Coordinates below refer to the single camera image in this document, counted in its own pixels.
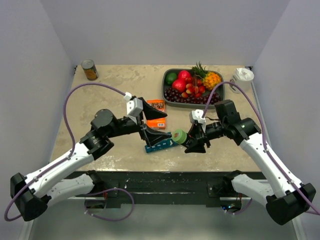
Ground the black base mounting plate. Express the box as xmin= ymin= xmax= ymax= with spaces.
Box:
xmin=67 ymin=170 xmax=268 ymax=209

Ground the toy pineapple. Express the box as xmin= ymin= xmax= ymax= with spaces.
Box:
xmin=191 ymin=61 xmax=222 ymax=91

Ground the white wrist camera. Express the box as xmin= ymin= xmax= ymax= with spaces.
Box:
xmin=123 ymin=92 xmax=143 ymax=125
xmin=189 ymin=109 xmax=206 ymax=125

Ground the teal weekly pill organizer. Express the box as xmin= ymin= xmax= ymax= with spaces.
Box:
xmin=144 ymin=138 xmax=178 ymax=154

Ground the green lime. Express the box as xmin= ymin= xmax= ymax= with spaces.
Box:
xmin=165 ymin=72 xmax=178 ymax=86

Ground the orange cardboard box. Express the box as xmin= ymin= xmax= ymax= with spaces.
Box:
xmin=147 ymin=99 xmax=166 ymax=130

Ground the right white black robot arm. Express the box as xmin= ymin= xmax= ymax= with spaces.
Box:
xmin=182 ymin=100 xmax=316 ymax=225

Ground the gray fruit tray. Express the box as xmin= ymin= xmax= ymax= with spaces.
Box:
xmin=162 ymin=68 xmax=226 ymax=110

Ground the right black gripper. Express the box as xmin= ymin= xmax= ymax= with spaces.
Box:
xmin=183 ymin=119 xmax=228 ymax=153

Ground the white paper towel roll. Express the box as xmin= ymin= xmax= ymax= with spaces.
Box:
xmin=229 ymin=68 xmax=255 ymax=92

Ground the purple grape bunch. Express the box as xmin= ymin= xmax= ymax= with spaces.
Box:
xmin=163 ymin=87 xmax=210 ymax=105

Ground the upper red apple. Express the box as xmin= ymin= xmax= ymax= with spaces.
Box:
xmin=177 ymin=70 xmax=191 ymax=80

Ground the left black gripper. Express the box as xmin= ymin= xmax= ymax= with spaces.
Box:
xmin=107 ymin=98 xmax=172 ymax=146

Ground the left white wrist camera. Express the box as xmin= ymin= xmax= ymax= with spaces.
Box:
xmin=123 ymin=92 xmax=143 ymax=125

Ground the green black pill bottle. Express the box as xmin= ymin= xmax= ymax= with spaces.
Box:
xmin=172 ymin=128 xmax=191 ymax=146

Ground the purple cable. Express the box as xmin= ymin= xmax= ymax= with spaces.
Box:
xmin=4 ymin=82 xmax=128 ymax=222
xmin=201 ymin=81 xmax=320 ymax=216

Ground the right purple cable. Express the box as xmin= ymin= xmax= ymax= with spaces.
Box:
xmin=201 ymin=81 xmax=320 ymax=216

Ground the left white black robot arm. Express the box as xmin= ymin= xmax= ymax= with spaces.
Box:
xmin=10 ymin=97 xmax=171 ymax=222

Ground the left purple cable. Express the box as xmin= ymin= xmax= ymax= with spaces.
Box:
xmin=4 ymin=82 xmax=128 ymax=222

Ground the tin can with fruit label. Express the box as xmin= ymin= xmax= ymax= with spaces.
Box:
xmin=81 ymin=59 xmax=99 ymax=81

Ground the lower red apple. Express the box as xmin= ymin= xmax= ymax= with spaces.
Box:
xmin=171 ymin=79 xmax=187 ymax=93

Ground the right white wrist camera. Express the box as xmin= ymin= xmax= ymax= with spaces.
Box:
xmin=189 ymin=109 xmax=206 ymax=125

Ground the red apple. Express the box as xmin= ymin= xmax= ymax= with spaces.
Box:
xmin=177 ymin=70 xmax=191 ymax=80
xmin=171 ymin=79 xmax=187 ymax=93

